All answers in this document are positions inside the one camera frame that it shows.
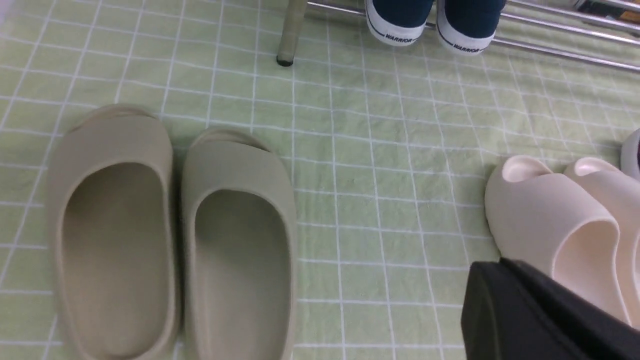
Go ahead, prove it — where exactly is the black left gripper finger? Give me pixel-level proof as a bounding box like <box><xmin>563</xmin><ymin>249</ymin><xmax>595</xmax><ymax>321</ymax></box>
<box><xmin>461</xmin><ymin>257</ymin><xmax>640</xmax><ymax>360</ymax></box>

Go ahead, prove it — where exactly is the navy canvas shoe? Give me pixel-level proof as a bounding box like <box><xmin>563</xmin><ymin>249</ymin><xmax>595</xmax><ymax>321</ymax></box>
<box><xmin>436</xmin><ymin>0</ymin><xmax>506</xmax><ymax>56</ymax></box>
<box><xmin>365</xmin><ymin>0</ymin><xmax>434</xmax><ymax>47</ymax></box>

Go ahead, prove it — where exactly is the silver metal shoe rack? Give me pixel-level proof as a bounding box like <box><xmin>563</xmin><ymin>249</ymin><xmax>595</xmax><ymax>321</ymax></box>
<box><xmin>276</xmin><ymin>0</ymin><xmax>639</xmax><ymax>74</ymax></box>

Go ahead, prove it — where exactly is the cream foam slide left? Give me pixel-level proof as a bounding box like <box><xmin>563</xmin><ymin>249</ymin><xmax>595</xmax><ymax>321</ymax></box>
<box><xmin>484</xmin><ymin>155</ymin><xmax>632</xmax><ymax>325</ymax></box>

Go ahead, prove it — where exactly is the cream foam slide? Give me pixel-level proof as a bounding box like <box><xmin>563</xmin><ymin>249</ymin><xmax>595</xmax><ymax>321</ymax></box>
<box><xmin>564</xmin><ymin>157</ymin><xmax>640</xmax><ymax>330</ymax></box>
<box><xmin>484</xmin><ymin>155</ymin><xmax>632</xmax><ymax>325</ymax></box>

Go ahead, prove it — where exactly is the cream foam slide right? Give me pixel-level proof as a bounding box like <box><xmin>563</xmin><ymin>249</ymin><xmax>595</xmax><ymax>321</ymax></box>
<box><xmin>564</xmin><ymin>157</ymin><xmax>640</xmax><ymax>330</ymax></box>

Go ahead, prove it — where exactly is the green checked tablecloth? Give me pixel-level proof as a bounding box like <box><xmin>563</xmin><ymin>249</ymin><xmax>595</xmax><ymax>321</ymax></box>
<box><xmin>0</xmin><ymin>0</ymin><xmax>639</xmax><ymax>360</ymax></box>

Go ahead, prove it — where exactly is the tan foam slide right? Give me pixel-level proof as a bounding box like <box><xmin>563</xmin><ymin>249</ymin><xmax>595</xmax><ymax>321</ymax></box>
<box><xmin>180</xmin><ymin>126</ymin><xmax>298</xmax><ymax>360</ymax></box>

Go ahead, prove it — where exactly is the tan foam slide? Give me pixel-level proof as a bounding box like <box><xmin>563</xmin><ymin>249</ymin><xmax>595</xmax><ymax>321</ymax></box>
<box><xmin>180</xmin><ymin>126</ymin><xmax>298</xmax><ymax>360</ymax></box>
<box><xmin>45</xmin><ymin>104</ymin><xmax>181</xmax><ymax>360</ymax></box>

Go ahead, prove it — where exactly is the tan foam slide left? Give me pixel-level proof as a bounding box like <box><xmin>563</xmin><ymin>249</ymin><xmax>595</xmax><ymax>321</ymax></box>
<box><xmin>45</xmin><ymin>104</ymin><xmax>181</xmax><ymax>360</ymax></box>

